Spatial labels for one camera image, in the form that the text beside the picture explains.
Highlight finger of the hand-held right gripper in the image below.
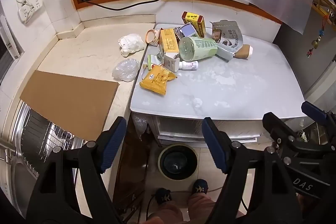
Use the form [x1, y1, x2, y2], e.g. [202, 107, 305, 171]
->
[262, 112, 305, 159]
[301, 101, 336, 135]

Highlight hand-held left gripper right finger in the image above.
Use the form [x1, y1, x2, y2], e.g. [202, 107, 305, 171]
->
[202, 117, 302, 224]

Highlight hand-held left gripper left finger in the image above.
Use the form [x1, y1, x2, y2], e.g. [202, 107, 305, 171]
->
[26, 116, 128, 224]

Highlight round dark trash bin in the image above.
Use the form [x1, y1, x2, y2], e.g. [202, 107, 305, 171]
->
[157, 144, 198, 181]

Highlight clear plastic bag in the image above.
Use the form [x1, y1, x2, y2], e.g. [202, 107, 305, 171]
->
[131, 114, 149, 139]
[112, 58, 140, 82]

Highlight brown paper cup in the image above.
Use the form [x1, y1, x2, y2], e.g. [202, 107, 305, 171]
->
[234, 44, 254, 60]

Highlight yellow snack packet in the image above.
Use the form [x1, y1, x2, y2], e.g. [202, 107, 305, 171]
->
[139, 65, 177, 96]

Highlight small white bottle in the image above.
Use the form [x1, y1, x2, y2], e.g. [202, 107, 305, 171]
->
[178, 60, 199, 71]

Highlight small white carton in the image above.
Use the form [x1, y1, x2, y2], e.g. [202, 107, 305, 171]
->
[163, 52, 181, 73]

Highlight small green white packet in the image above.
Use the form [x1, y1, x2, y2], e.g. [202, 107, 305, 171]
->
[143, 54, 160, 69]

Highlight green plastic bottle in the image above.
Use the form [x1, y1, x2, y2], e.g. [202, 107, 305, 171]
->
[178, 36, 219, 61]

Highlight silver printed pouch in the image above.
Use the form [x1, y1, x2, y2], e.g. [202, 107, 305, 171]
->
[210, 20, 246, 62]

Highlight white tissue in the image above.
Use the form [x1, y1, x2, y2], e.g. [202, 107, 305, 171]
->
[118, 33, 146, 57]

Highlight orange carton box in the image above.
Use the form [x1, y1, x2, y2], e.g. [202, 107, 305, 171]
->
[159, 28, 180, 55]

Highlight small lavender box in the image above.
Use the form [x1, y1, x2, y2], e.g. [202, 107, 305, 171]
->
[181, 24, 198, 38]

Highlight yellow and red box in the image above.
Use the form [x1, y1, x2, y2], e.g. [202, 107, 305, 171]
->
[182, 11, 205, 38]

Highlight brown wooden cabinet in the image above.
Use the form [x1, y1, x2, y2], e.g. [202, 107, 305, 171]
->
[113, 116, 150, 216]

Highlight hanging clear plastic bag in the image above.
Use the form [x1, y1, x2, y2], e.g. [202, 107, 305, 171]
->
[131, 114, 149, 139]

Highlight white cabinet with ribbed door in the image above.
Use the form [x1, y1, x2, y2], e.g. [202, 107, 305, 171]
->
[147, 114, 261, 147]

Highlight brown cardboard sheet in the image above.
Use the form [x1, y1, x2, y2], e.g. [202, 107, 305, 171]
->
[20, 70, 120, 142]

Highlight pink trousers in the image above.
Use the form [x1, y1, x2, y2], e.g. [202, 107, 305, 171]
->
[146, 193, 216, 224]

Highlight hanging bead ornament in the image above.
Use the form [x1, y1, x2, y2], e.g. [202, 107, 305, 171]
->
[306, 10, 331, 58]

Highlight yellow wooden rack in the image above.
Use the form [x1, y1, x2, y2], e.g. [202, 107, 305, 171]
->
[312, 0, 336, 17]

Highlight crumpled silver foil wrapper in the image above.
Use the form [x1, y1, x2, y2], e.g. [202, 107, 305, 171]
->
[173, 26, 187, 39]

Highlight white slatted panel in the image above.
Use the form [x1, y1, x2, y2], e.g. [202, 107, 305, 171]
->
[0, 14, 25, 59]

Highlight white power plug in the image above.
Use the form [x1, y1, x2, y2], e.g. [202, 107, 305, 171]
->
[18, 0, 36, 24]

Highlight metal wire dish rack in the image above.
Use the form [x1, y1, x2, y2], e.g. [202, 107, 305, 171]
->
[16, 102, 87, 185]

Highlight black window ledge cable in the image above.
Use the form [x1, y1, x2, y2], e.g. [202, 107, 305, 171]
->
[80, 0, 189, 10]

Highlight brown wooden window frame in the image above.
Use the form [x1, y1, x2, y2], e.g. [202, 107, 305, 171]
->
[72, 0, 282, 28]

